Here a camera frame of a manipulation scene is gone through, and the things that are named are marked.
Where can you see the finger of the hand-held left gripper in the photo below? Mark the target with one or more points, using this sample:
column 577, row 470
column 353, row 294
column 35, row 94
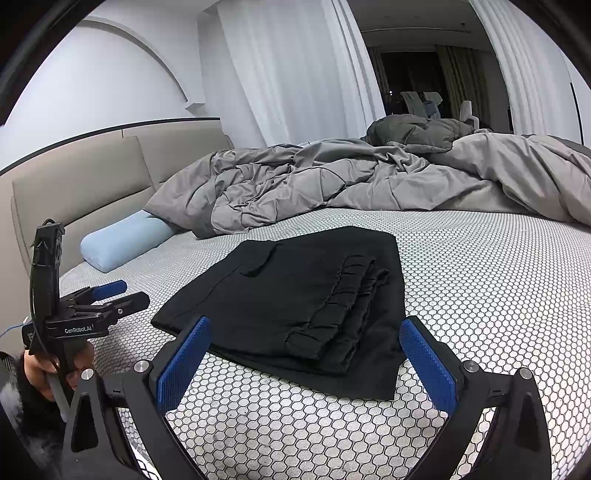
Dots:
column 108, row 288
column 129, row 302

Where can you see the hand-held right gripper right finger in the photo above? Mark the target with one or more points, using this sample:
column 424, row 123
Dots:
column 427, row 360

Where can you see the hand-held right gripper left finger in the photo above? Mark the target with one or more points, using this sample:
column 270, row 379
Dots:
column 184, row 360

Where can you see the black pants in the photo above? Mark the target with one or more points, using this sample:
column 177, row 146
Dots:
column 277, row 295

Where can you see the person's left forearm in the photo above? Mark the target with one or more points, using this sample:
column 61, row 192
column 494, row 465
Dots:
column 23, row 429

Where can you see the person's left hand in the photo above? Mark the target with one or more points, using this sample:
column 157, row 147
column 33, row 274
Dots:
column 39, row 376

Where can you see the light blue bolster pillow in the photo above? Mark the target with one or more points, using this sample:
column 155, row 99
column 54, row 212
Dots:
column 124, row 242

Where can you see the hexagon patterned mattress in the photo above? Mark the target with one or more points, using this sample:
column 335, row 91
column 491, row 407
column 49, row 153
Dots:
column 485, row 286

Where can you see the beige padded headboard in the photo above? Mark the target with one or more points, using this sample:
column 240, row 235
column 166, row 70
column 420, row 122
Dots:
column 92, row 184

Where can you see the grey duvet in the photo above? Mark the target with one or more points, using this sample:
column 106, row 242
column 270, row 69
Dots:
column 323, row 184

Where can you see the dark grey pillow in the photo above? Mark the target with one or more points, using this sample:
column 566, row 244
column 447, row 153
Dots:
column 415, row 131

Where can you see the white chair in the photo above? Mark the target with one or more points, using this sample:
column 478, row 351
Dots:
column 467, row 113

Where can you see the chair draped with clothes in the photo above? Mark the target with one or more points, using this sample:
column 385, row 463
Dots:
column 422, row 104

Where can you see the beige curtain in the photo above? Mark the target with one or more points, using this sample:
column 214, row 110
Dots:
column 461, row 78

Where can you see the wide white curtain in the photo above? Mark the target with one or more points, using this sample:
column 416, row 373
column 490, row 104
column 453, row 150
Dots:
column 295, row 69

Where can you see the narrow white curtain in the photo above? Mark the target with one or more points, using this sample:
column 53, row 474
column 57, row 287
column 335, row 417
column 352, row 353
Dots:
column 521, row 69

